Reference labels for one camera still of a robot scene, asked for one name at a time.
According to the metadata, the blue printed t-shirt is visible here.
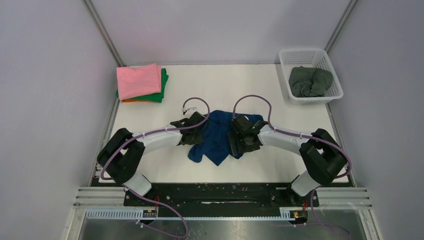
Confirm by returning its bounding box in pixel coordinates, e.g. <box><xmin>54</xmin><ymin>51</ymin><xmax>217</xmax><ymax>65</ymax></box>
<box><xmin>187</xmin><ymin>110</ymin><xmax>261</xmax><ymax>166</ymax></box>

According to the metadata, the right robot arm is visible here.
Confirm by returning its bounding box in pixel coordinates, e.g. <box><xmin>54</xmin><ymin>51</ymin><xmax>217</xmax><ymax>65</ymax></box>
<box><xmin>228</xmin><ymin>115</ymin><xmax>350</xmax><ymax>208</ymax></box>

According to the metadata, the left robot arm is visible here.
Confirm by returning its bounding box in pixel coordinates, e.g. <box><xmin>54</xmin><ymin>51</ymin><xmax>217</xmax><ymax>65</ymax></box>
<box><xmin>96</xmin><ymin>111</ymin><xmax>209</xmax><ymax>206</ymax></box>

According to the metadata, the green folded t-shirt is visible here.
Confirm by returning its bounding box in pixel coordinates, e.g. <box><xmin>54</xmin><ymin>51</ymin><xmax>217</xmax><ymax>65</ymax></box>
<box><xmin>115</xmin><ymin>64</ymin><xmax>169</xmax><ymax>103</ymax></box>

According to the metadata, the pink folded t-shirt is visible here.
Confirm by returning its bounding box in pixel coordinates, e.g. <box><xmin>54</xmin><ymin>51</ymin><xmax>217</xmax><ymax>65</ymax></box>
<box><xmin>116</xmin><ymin>63</ymin><xmax>162</xmax><ymax>100</ymax></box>

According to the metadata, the orange folded t-shirt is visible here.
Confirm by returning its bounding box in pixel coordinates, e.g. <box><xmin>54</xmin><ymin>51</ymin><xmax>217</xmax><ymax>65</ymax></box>
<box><xmin>122</xmin><ymin>98</ymin><xmax>146</xmax><ymax>103</ymax></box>

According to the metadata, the grey crumpled t-shirt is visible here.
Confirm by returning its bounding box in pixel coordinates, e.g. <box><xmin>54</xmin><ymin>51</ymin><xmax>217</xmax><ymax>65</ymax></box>
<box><xmin>288</xmin><ymin>66</ymin><xmax>334</xmax><ymax>98</ymax></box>

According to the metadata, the white plastic basket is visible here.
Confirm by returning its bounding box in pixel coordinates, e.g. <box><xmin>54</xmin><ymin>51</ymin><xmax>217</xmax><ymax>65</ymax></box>
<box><xmin>278</xmin><ymin>48</ymin><xmax>344</xmax><ymax>105</ymax></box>

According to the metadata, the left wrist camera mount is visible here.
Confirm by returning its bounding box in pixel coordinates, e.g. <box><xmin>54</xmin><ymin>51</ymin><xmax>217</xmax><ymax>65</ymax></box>
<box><xmin>182</xmin><ymin>106</ymin><xmax>198</xmax><ymax>116</ymax></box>

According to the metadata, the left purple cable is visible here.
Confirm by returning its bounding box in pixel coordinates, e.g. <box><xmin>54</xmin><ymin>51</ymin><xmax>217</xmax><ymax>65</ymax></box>
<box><xmin>100</xmin><ymin>96</ymin><xmax>211</xmax><ymax>239</ymax></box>

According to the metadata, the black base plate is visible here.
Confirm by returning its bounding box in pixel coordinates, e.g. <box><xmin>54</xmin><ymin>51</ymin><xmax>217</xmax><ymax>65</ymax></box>
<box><xmin>123</xmin><ymin>182</ymin><xmax>320</xmax><ymax>218</ymax></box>

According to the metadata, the white slotted cable duct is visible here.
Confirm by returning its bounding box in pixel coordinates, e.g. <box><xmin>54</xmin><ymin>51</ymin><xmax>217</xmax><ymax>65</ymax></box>
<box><xmin>85</xmin><ymin>207</ymin><xmax>297</xmax><ymax>222</ymax></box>

